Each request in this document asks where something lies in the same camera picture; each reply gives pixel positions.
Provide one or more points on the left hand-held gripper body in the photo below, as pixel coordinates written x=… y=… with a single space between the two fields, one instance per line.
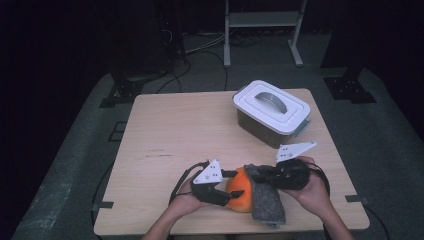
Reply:
x=208 y=175

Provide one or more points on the dark equipment cabinet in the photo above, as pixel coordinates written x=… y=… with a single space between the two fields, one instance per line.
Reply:
x=143 y=33

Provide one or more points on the grey storage box with lid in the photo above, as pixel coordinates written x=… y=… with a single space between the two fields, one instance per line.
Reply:
x=286 y=116

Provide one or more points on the translucent grey storage box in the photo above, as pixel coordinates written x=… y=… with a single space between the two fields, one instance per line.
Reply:
x=256 y=130

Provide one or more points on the white metal stand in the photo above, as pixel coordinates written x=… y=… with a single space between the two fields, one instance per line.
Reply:
x=263 y=18

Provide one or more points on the person's right hand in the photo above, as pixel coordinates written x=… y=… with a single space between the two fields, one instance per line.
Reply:
x=315 y=196

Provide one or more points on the person's left hand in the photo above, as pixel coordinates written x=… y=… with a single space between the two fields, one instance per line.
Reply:
x=185 y=203

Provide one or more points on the black stand base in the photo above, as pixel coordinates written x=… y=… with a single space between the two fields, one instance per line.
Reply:
x=348 y=88
x=125 y=91

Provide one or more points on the black tape strip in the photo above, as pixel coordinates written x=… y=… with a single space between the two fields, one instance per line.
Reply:
x=355 y=199
x=103 y=205

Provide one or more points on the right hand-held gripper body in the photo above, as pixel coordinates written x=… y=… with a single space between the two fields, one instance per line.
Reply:
x=291 y=175

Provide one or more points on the grey felt cloth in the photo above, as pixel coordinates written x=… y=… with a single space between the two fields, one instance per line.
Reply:
x=266 y=206

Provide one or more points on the orange plush toy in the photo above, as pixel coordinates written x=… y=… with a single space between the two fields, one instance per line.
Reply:
x=240 y=183

